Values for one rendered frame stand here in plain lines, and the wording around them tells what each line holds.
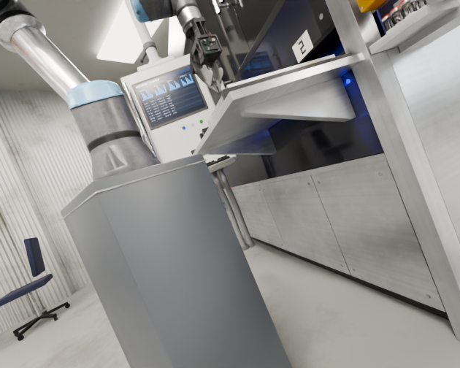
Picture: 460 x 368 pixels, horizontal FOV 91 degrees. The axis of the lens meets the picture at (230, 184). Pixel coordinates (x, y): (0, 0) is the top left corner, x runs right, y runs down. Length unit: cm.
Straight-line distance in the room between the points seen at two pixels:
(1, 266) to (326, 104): 420
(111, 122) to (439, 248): 89
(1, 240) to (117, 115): 389
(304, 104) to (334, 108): 10
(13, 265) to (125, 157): 389
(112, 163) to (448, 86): 94
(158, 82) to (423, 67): 132
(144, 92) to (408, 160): 141
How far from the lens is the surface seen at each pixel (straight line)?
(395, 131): 75
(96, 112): 56
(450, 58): 102
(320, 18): 86
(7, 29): 88
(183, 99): 158
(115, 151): 52
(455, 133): 94
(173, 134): 153
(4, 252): 434
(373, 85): 76
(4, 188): 432
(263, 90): 55
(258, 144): 116
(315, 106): 72
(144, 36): 186
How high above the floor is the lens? 71
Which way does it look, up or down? 2 degrees down
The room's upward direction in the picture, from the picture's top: 23 degrees counter-clockwise
